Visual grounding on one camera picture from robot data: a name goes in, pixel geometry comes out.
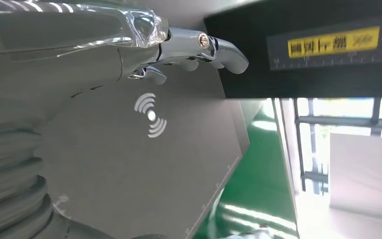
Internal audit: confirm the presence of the grey plastic mailer package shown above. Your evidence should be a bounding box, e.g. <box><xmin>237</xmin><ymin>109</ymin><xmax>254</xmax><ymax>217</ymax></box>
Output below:
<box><xmin>217</xmin><ymin>227</ymin><xmax>278</xmax><ymax>239</ymax></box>

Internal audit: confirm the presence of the black inbound scanner machine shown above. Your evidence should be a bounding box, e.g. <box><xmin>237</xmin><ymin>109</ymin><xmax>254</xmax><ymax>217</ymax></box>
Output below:
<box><xmin>34</xmin><ymin>0</ymin><xmax>382</xmax><ymax>239</ymax></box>

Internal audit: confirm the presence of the yellow warning label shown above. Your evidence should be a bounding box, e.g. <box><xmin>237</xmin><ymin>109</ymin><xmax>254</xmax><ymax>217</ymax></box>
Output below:
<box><xmin>287</xmin><ymin>26</ymin><xmax>381</xmax><ymax>59</ymax></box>

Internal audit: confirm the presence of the grey window frame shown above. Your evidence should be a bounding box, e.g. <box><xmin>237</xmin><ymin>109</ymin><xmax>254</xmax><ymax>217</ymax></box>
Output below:
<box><xmin>293</xmin><ymin>97</ymin><xmax>382</xmax><ymax>195</ymax></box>

